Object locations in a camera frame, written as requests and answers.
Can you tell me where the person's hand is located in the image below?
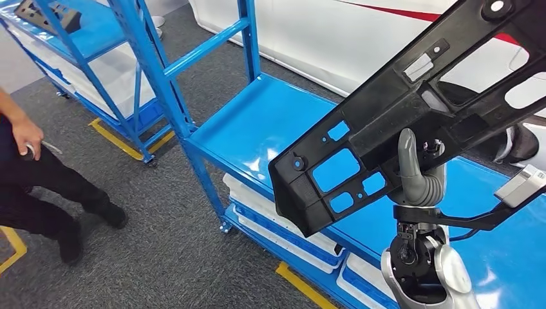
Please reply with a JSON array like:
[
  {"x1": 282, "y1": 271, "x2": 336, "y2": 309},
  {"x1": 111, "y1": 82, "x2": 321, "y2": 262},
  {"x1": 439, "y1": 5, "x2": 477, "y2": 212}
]
[{"x1": 12, "y1": 119, "x2": 45, "y2": 162}]

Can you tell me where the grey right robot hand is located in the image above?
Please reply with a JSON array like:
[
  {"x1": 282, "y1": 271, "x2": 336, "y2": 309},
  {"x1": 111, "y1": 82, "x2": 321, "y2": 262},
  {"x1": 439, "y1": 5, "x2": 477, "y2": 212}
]
[{"x1": 386, "y1": 127, "x2": 449, "y2": 209}]

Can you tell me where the pale handheld device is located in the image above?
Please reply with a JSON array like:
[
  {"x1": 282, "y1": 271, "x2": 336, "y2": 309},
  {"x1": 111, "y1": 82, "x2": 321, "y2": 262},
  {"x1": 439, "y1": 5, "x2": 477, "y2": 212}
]
[{"x1": 23, "y1": 140, "x2": 64, "y2": 162}]

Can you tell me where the black plastic bumper part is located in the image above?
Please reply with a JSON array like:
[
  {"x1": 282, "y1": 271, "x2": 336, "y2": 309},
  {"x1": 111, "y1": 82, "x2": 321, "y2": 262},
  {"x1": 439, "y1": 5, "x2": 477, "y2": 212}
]
[
  {"x1": 267, "y1": 0, "x2": 546, "y2": 238},
  {"x1": 14, "y1": 0, "x2": 82, "y2": 36}
]

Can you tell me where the blue metal shelf rack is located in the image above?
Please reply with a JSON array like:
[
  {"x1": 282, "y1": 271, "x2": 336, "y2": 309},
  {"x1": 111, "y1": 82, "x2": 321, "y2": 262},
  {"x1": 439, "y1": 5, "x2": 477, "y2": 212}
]
[
  {"x1": 106, "y1": 0, "x2": 546, "y2": 309},
  {"x1": 0, "y1": 0, "x2": 176, "y2": 167}
]

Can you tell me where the person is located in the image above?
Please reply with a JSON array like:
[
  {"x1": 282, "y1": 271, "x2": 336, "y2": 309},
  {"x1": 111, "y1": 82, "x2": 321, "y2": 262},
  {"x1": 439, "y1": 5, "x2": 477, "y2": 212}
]
[{"x1": 0, "y1": 87, "x2": 129, "y2": 266}]

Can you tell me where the white foam board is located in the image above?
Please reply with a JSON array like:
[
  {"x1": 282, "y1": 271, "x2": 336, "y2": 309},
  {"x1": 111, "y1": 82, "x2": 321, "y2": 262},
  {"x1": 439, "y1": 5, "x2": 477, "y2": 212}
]
[{"x1": 8, "y1": 25, "x2": 156, "y2": 120}]

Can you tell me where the white car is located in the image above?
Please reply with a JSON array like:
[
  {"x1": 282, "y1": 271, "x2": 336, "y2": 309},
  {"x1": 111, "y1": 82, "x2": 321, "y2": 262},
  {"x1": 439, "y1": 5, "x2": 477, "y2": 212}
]
[{"x1": 187, "y1": 0, "x2": 546, "y2": 171}]

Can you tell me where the red barrier belt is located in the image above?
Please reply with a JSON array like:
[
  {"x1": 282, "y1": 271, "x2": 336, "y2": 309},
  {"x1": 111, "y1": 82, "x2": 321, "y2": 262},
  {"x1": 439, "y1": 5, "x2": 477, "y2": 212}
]
[{"x1": 337, "y1": 0, "x2": 520, "y2": 46}]

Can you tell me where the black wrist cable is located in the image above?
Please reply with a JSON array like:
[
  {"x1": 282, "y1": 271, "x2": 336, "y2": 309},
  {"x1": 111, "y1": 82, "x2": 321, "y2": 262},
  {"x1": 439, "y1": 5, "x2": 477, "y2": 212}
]
[{"x1": 447, "y1": 229, "x2": 481, "y2": 243}]

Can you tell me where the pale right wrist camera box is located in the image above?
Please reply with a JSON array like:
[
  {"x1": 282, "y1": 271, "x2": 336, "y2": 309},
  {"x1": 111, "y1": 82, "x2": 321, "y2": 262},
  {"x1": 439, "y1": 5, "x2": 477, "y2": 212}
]
[{"x1": 494, "y1": 164, "x2": 546, "y2": 209}]

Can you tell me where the chrome stanchion post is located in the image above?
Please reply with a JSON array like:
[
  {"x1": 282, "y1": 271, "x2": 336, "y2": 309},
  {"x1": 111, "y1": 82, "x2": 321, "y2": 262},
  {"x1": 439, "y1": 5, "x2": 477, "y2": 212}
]
[{"x1": 150, "y1": 15, "x2": 166, "y2": 40}]

